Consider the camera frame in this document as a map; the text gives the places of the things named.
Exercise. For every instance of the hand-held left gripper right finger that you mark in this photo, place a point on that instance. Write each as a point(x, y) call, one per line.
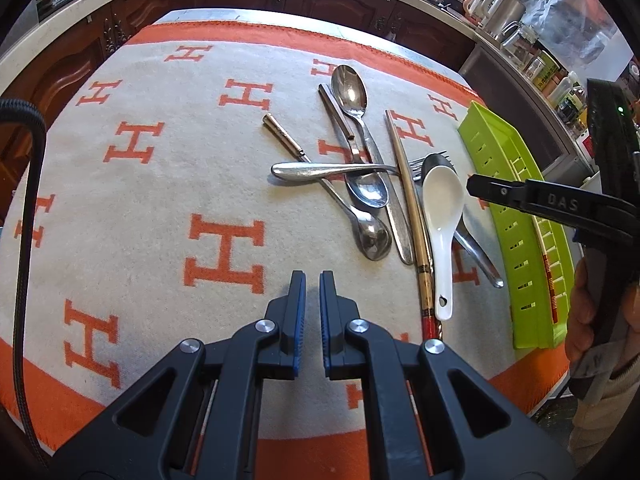
point(327, 320)

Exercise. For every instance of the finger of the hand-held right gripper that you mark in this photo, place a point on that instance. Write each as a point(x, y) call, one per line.
point(500, 192)

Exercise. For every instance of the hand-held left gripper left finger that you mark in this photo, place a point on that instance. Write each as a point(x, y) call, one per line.
point(299, 320)

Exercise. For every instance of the green plastic utensil tray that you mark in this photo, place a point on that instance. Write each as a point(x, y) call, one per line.
point(520, 240)

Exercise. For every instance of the white ceramic soup spoon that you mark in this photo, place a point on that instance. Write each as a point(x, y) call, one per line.
point(442, 200)

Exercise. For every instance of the metal soup spoon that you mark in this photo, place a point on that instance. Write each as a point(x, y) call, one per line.
point(480, 260)

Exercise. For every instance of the pair of brown chopsticks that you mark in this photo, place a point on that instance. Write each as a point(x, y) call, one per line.
point(412, 200)

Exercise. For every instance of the bundle of red-banded bamboo chopsticks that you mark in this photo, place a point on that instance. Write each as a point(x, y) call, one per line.
point(551, 280)

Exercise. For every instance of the metal fork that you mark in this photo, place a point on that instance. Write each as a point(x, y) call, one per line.
point(300, 171)

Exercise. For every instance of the large metal spoon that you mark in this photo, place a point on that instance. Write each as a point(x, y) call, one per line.
point(350, 90)

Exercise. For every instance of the person's right hand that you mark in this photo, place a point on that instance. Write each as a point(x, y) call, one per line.
point(580, 310)

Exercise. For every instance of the dark sauce bottle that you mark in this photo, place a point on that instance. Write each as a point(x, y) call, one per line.
point(572, 105)

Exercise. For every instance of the white plastic bottle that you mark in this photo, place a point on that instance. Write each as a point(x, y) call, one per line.
point(562, 87)

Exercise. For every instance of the silver kitchen appliance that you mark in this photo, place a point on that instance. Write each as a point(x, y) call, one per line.
point(515, 100)

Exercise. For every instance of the green-labelled jar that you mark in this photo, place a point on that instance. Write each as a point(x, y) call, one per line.
point(546, 70)

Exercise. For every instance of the glass teapot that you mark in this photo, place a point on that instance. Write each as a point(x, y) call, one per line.
point(522, 40)

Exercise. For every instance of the clear plastic bag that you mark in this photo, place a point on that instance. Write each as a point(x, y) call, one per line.
point(570, 5)

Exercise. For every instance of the pink and white kettle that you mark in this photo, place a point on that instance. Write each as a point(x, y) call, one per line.
point(472, 5)

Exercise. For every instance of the orange letter-print blanket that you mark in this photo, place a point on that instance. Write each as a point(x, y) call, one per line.
point(150, 185)

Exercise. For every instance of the white kitchen countertop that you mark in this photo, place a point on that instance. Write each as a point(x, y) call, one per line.
point(75, 7)

